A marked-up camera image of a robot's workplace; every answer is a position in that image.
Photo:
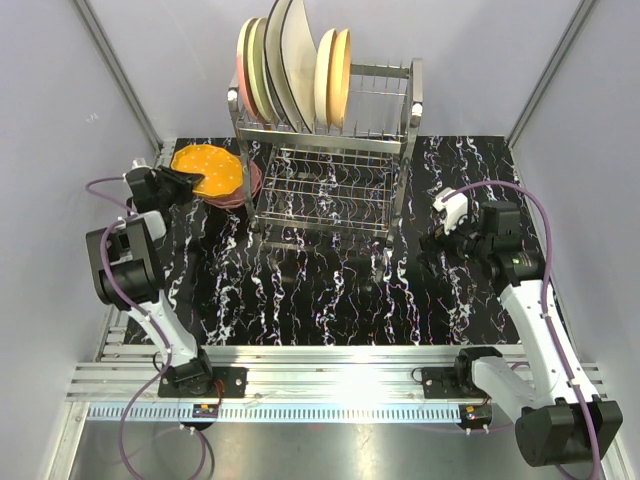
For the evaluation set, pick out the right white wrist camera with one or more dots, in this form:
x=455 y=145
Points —
x=454 y=206

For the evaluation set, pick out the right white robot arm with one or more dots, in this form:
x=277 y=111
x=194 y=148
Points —
x=559 y=416

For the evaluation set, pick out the pink and cream plate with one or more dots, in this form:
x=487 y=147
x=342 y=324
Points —
x=242 y=68

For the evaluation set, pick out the pale green round plate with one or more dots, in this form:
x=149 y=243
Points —
x=259 y=88

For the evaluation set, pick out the cream round plate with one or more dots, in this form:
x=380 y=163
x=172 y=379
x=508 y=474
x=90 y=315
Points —
x=321 y=81

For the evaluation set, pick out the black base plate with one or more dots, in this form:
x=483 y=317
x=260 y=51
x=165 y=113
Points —
x=226 y=381
x=444 y=383

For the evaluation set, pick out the steel two-tier dish rack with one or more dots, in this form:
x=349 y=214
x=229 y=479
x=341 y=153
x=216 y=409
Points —
x=349 y=181

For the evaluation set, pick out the white square plate black rim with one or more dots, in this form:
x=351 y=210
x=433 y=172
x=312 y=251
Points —
x=299 y=54

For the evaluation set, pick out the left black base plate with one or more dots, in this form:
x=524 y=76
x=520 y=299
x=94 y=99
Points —
x=226 y=381

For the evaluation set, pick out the tan round plate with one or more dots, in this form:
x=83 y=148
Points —
x=339 y=78

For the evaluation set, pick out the orange polka dot plate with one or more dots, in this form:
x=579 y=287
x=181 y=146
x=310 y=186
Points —
x=222 y=171

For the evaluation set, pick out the black marble pattern mat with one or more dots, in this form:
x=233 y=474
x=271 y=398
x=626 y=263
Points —
x=231 y=286

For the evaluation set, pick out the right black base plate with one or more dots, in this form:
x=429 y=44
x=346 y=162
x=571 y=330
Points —
x=444 y=383

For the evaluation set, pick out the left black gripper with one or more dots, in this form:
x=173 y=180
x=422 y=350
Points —
x=184 y=182

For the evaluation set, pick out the pink polka dot plate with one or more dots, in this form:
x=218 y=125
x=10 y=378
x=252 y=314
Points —
x=228 y=202
x=256 y=181

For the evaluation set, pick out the slotted white cable duct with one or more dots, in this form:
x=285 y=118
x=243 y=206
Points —
x=276 y=413

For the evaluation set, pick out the aluminium frame post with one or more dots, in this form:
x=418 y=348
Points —
x=106 y=51
x=577 y=22

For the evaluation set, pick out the aluminium mounting rail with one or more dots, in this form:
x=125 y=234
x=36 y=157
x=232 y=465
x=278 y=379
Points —
x=306 y=374

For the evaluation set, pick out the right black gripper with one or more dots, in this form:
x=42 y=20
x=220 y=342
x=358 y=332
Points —
x=433 y=244

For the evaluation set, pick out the left aluminium frame post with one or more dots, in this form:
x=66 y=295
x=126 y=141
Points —
x=106 y=51

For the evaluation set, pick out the right aluminium frame post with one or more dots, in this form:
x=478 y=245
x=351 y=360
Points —
x=577 y=22

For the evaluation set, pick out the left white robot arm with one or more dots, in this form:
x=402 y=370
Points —
x=127 y=272

